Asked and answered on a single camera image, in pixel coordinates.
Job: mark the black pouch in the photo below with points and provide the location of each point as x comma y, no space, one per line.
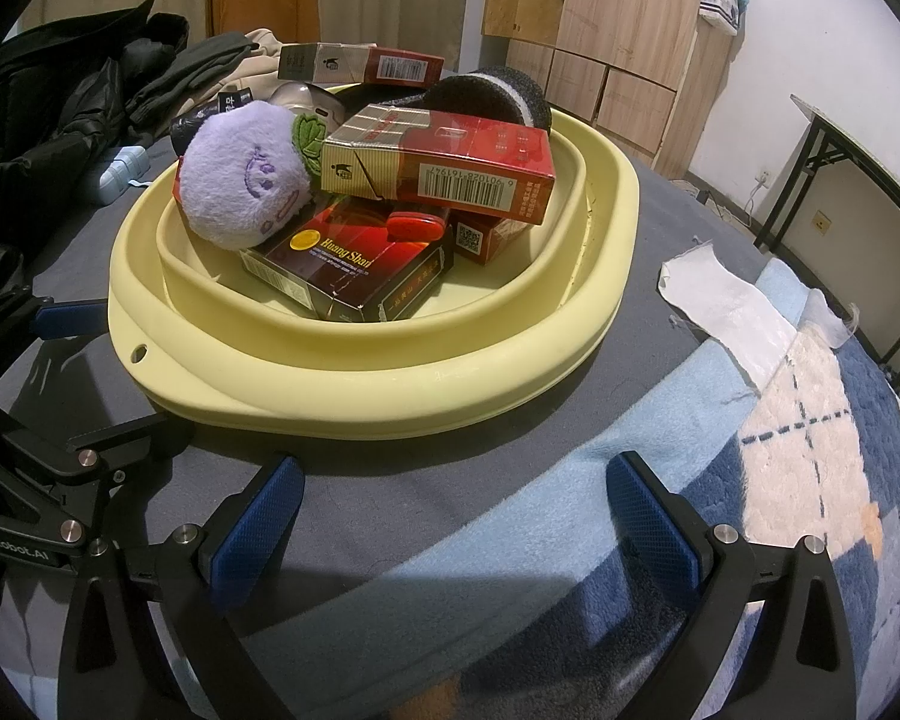
195,133

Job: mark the silver and red carton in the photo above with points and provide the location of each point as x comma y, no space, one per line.
390,64
457,165

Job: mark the large black foam cylinder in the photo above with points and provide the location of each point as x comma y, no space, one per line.
510,101

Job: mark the light wooden wardrobe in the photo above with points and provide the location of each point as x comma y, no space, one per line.
615,15

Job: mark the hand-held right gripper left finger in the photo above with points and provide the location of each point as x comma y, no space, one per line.
259,532

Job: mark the yellow plastic basin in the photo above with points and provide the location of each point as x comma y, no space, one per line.
420,382

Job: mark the purple plush toy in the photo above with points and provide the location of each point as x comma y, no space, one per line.
240,180

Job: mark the large red and white carton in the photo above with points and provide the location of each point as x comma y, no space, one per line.
180,184

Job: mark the red cigarette pack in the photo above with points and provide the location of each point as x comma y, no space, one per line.
487,240

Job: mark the beige curtain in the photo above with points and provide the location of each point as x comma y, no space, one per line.
390,0

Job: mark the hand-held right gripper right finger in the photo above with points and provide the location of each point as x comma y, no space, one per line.
652,532

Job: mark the black jacket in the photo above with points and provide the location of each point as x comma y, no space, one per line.
45,127

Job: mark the black folding table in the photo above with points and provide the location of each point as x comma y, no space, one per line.
855,135

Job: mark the white cloth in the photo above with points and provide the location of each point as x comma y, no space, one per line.
727,307

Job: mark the yellowish wall socket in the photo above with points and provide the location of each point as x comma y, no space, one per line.
822,221

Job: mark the red lighter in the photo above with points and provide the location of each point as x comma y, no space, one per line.
416,226

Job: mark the olive garment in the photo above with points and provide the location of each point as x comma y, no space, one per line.
187,67

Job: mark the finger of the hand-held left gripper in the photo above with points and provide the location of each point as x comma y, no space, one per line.
120,450
67,319

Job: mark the beige garment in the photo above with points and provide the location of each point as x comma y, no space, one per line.
266,52

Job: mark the blue checkered blanket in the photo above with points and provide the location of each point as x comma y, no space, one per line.
832,465

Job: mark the light blue charger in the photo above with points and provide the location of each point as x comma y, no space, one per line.
120,176

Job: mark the dark red and black box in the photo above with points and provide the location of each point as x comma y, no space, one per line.
330,255

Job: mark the grey round container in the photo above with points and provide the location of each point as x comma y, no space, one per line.
292,97

